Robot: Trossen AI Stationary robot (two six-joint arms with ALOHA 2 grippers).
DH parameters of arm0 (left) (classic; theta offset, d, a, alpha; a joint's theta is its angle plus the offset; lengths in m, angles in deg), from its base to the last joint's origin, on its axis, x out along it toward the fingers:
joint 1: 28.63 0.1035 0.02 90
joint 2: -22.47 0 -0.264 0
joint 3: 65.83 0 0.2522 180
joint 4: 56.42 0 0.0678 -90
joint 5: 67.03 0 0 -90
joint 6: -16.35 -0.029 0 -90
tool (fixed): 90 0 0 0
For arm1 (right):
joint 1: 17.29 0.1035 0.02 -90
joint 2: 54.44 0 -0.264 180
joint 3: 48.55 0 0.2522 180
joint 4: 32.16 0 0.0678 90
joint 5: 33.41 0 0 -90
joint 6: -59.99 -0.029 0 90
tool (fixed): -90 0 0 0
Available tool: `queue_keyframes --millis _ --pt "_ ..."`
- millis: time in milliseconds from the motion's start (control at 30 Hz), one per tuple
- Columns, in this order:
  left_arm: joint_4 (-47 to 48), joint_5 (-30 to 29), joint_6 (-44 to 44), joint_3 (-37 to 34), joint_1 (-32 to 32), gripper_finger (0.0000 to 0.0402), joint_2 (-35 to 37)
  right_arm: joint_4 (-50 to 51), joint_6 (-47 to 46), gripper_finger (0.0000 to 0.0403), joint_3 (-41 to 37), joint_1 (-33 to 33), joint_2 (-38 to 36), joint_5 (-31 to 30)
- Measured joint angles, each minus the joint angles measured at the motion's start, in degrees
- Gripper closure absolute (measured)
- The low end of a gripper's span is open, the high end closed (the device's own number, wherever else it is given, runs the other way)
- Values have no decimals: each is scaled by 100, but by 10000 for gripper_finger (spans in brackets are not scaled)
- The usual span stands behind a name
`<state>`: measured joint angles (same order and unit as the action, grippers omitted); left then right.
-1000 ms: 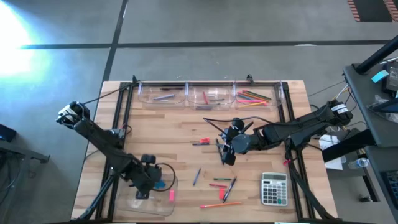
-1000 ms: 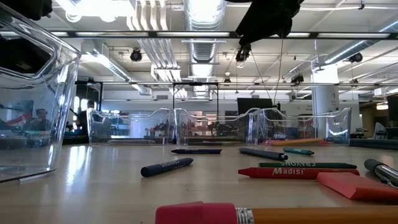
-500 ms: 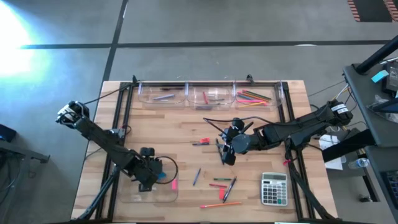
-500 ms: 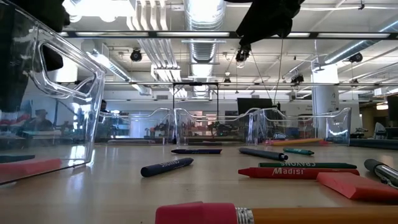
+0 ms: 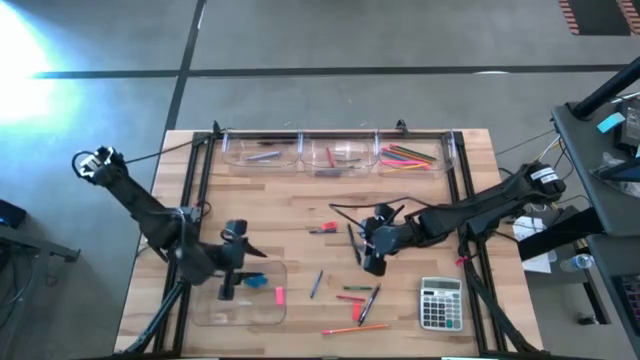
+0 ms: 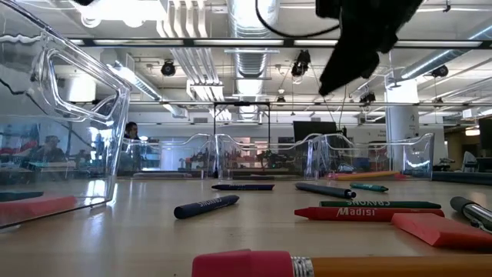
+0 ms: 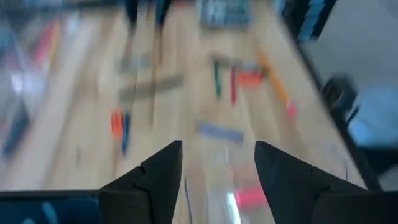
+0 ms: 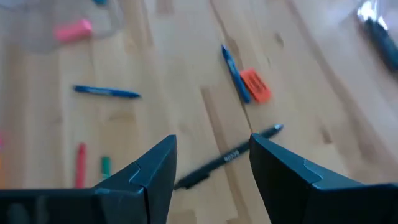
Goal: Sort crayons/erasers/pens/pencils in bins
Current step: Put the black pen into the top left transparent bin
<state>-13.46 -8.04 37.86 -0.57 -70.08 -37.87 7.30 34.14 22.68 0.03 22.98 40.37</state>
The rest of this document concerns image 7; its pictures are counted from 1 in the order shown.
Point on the red eraser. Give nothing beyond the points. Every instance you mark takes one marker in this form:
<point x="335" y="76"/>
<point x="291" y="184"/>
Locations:
<point x="250" y="80"/>

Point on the pink eraser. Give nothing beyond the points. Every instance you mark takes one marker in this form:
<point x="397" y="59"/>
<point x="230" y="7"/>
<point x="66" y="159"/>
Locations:
<point x="250" y="197"/>

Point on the orange-red printed eraser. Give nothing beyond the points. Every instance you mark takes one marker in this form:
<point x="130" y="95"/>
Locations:
<point x="116" y="123"/>

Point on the small clear plastic bin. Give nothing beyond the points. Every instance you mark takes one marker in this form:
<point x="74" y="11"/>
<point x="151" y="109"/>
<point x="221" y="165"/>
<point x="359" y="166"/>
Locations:
<point x="71" y="37"/>
<point x="18" y="87"/>

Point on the yellow pencil with pink eraser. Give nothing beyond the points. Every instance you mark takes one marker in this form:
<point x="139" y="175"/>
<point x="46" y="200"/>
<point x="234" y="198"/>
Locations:
<point x="55" y="40"/>

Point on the large clear plastic bin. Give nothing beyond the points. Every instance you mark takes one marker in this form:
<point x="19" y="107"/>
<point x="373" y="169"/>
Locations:
<point x="217" y="174"/>

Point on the red marker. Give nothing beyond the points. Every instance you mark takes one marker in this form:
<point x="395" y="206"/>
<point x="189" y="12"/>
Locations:
<point x="233" y="85"/>

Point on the orange pencil with pink eraser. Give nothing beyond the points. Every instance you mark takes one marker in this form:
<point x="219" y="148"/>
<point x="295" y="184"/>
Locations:
<point x="276" y="82"/>

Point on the grey desk calculator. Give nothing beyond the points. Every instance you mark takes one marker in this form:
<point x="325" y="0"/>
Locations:
<point x="225" y="12"/>

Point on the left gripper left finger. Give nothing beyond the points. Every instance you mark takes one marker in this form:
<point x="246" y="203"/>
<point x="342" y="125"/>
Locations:
<point x="155" y="186"/>

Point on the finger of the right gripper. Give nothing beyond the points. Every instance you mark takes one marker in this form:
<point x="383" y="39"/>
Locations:
<point x="162" y="12"/>
<point x="132" y="11"/>

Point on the black table-level camera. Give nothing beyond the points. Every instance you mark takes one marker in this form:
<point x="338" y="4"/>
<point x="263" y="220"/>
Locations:
<point x="340" y="96"/>

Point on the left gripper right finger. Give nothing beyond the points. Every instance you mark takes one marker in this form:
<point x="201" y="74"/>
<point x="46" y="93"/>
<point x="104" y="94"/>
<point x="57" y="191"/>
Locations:
<point x="286" y="186"/>

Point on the blue marker pen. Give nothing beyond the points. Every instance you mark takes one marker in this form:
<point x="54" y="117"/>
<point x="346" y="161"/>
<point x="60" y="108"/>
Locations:
<point x="125" y="133"/>

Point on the long dark pen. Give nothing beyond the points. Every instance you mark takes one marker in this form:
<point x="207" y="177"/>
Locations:
<point x="152" y="88"/>

